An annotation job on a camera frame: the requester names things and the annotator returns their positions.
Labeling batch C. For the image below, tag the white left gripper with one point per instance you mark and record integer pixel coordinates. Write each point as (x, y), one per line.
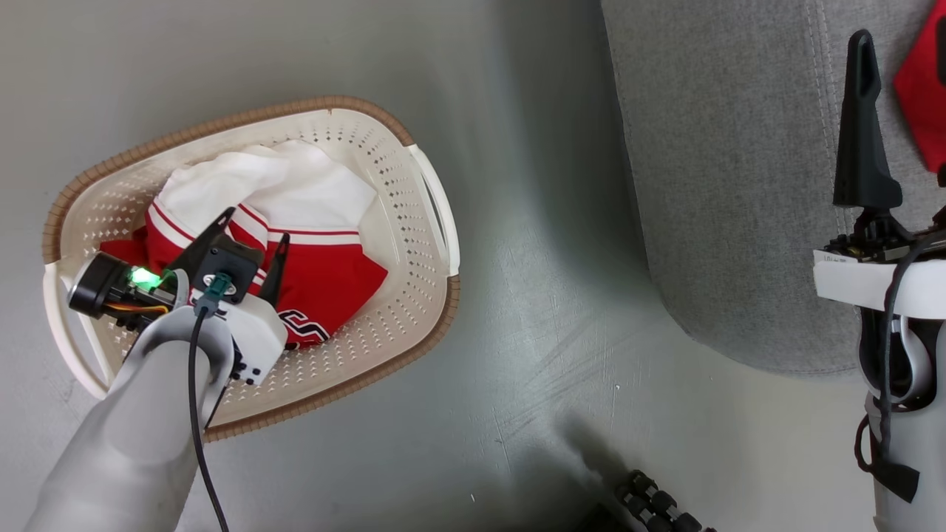
(255, 332)

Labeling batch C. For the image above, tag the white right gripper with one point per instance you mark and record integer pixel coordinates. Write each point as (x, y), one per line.
(850, 277)

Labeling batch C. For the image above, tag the red cloth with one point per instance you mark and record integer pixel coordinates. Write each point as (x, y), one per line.
(927, 89)

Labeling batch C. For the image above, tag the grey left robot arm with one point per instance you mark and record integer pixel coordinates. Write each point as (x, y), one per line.
(126, 443)

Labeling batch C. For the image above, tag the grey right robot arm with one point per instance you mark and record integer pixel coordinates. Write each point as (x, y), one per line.
(920, 436)

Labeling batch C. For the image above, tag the grey fabric sofa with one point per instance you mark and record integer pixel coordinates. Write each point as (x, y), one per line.
(724, 185)

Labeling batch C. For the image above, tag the red and white jersey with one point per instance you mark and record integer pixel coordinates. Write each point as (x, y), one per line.
(325, 281)

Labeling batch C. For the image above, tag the cream perforated laundry basket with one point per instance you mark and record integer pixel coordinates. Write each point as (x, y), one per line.
(384, 222)

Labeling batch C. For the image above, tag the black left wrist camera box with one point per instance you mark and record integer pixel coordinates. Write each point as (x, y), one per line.
(236, 262)

